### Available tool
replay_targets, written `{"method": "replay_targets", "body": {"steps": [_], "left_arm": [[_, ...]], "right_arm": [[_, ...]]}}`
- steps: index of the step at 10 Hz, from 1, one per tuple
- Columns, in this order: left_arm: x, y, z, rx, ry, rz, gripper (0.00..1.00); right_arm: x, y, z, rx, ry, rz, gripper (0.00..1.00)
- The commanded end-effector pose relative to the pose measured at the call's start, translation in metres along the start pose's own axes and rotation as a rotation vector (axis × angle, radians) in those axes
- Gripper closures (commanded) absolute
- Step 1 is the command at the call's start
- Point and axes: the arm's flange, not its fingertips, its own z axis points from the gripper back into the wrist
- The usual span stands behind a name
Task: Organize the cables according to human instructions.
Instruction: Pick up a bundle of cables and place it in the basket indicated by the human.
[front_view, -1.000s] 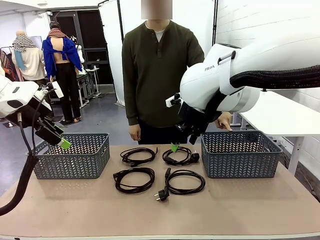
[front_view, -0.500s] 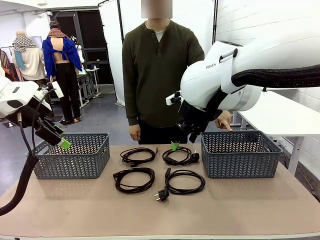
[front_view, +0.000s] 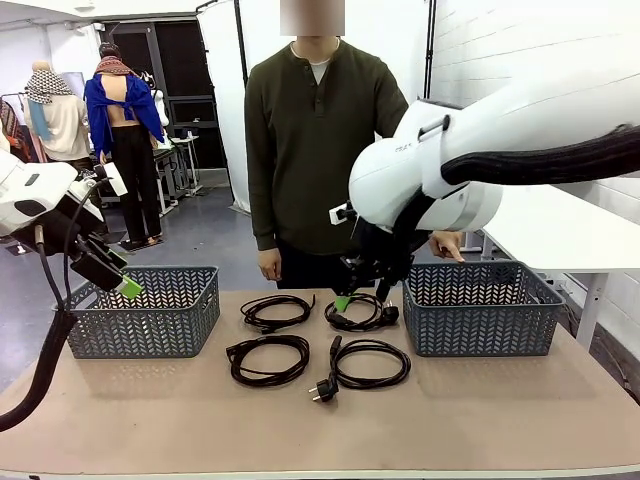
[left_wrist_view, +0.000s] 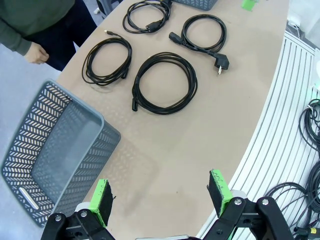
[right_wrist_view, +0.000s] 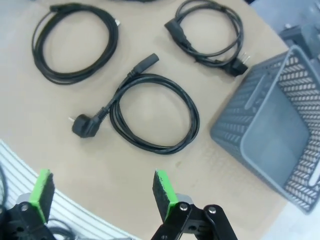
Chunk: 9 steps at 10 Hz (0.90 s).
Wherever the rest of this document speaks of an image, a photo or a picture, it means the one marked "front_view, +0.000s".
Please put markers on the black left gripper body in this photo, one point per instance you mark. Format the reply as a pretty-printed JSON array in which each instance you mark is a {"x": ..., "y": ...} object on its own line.
[{"x": 57, "y": 232}]

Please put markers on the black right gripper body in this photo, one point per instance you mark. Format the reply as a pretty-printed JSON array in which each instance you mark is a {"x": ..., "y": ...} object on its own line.
[{"x": 370, "y": 245}]

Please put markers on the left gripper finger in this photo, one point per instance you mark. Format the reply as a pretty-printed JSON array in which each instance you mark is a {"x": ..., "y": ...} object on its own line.
[
  {"x": 102, "y": 275},
  {"x": 112, "y": 257}
]

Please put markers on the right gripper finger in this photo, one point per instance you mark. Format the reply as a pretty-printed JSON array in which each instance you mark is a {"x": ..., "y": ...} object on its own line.
[
  {"x": 384, "y": 291},
  {"x": 343, "y": 303}
]

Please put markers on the person's right forearm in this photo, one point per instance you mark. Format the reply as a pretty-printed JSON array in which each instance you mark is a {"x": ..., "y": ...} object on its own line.
[{"x": 262, "y": 215}]

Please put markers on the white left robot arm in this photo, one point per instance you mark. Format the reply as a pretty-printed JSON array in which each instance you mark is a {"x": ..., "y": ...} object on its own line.
[{"x": 20, "y": 185}]

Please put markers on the person's left hand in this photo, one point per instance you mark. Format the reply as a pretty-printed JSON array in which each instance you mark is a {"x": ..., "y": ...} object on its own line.
[{"x": 447, "y": 245}]

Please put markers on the person's right hand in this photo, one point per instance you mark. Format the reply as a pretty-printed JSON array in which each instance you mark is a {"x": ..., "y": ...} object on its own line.
[{"x": 270, "y": 264}]

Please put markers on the person's black trousers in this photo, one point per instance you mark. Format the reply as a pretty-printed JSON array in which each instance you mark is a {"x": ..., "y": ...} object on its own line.
[{"x": 305, "y": 270}]

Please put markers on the grey perforated plastic basket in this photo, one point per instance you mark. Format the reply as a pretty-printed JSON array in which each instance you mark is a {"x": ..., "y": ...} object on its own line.
[
  {"x": 480, "y": 325},
  {"x": 150, "y": 330}
]

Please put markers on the mannequin in blue top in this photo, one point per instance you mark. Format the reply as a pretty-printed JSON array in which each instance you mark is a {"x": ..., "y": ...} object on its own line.
[{"x": 125, "y": 165}]

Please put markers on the mannequin in cream sweater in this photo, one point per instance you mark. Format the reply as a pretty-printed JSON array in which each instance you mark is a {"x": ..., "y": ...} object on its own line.
[{"x": 60, "y": 130}]

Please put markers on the person in green sweater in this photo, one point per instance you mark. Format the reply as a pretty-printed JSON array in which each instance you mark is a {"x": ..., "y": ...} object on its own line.
[{"x": 320, "y": 150}]

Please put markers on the background workbench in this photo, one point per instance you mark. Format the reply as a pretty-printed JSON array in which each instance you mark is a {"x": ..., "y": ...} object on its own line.
[{"x": 172, "y": 165}]

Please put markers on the mannequin in patterned clothes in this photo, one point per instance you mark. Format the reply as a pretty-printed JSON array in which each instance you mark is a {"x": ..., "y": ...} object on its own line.
[{"x": 10, "y": 125}]

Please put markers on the white mannequin torso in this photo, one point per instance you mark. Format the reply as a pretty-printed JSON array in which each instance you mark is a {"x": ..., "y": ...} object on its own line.
[{"x": 160, "y": 107}]

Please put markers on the white table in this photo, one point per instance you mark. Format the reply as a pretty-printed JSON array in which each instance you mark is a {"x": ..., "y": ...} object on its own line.
[{"x": 550, "y": 235}]

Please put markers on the white backdrop screen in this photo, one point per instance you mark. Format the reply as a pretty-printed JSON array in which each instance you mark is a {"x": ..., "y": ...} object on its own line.
[{"x": 225, "y": 100}]

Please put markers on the black light stand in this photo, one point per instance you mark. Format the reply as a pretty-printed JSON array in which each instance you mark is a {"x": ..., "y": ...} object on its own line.
[
  {"x": 428, "y": 50},
  {"x": 241, "y": 45}
]

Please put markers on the black framed doorway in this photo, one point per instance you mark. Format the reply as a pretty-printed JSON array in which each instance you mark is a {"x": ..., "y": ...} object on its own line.
[{"x": 185, "y": 65}]

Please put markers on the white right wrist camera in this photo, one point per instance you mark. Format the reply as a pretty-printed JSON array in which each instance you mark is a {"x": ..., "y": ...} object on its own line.
[{"x": 338, "y": 214}]

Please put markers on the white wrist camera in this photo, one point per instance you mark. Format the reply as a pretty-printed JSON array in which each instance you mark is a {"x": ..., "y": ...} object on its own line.
[
  {"x": 116, "y": 179},
  {"x": 338, "y": 214}
]

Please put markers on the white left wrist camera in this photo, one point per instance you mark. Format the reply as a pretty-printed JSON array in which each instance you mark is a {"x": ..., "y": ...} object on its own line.
[{"x": 116, "y": 179}]

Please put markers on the aluminium table frame rail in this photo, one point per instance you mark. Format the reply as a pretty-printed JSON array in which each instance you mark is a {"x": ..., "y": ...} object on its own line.
[{"x": 320, "y": 475}]

